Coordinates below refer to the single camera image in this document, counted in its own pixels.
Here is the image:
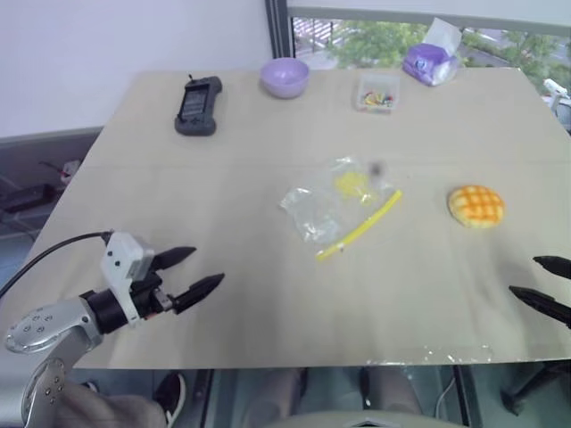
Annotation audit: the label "grey window frame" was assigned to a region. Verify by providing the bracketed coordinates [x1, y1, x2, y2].
[264, 0, 571, 70]

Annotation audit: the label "grey metal table leg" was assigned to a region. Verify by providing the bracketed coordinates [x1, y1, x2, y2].
[451, 364, 484, 428]

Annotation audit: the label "purple tissue pack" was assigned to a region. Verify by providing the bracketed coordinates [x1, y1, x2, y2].
[401, 16, 463, 88]

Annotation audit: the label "black tripod base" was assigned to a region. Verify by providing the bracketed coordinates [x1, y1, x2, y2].
[499, 359, 571, 418]

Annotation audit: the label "clear box of colourful pins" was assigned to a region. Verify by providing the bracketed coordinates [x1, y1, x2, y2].
[355, 72, 401, 115]

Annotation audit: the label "purple plastic bowl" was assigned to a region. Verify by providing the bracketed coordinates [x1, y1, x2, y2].
[260, 57, 310, 100]

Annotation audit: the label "black box on floor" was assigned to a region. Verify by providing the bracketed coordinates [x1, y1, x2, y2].
[1, 181, 60, 213]

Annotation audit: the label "clear yellow zipper bag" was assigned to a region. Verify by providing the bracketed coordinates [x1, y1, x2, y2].
[278, 154, 405, 263]

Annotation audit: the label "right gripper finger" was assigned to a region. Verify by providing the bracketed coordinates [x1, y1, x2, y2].
[508, 284, 571, 331]
[533, 255, 571, 282]

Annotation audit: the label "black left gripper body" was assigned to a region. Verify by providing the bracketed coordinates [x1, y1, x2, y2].
[129, 267, 178, 320]

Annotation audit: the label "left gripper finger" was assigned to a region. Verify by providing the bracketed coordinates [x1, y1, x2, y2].
[153, 246, 198, 272]
[171, 273, 226, 316]

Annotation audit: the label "black handheld controller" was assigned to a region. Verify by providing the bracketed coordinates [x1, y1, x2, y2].
[173, 73, 223, 137]

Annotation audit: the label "black sneaker with white sole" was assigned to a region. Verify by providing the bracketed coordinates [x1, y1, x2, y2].
[153, 371, 188, 427]

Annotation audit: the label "yellow pineapple bun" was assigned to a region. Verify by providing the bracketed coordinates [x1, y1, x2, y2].
[447, 185, 507, 230]

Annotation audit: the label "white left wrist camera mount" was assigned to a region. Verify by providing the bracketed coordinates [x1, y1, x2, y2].
[99, 231, 155, 329]

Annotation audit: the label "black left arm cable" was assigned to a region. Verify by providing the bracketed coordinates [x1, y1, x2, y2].
[0, 230, 115, 299]

